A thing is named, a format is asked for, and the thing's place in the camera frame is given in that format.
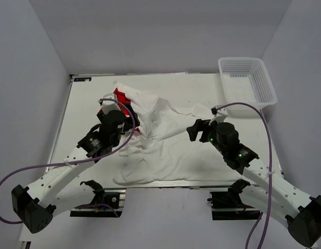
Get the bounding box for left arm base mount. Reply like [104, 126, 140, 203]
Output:
[70, 180, 126, 218]

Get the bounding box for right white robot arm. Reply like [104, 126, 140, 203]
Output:
[186, 119, 321, 247]

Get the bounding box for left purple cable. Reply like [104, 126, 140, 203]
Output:
[0, 98, 137, 224]

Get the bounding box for white plastic mesh basket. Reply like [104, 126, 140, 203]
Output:
[218, 57, 277, 110]

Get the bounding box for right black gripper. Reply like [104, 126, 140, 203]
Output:
[186, 117, 228, 156]

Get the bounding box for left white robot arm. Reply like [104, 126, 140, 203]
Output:
[11, 109, 140, 234]

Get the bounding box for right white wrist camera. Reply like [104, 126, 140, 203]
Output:
[209, 105, 228, 126]

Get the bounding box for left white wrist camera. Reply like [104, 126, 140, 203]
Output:
[99, 96, 120, 115]

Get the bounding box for red print white t shirt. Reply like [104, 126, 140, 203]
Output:
[100, 87, 140, 132]

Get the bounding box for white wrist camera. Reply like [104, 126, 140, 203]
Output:
[99, 96, 120, 115]
[209, 105, 228, 126]

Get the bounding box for plain white t shirt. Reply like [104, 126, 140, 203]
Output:
[113, 83, 240, 185]

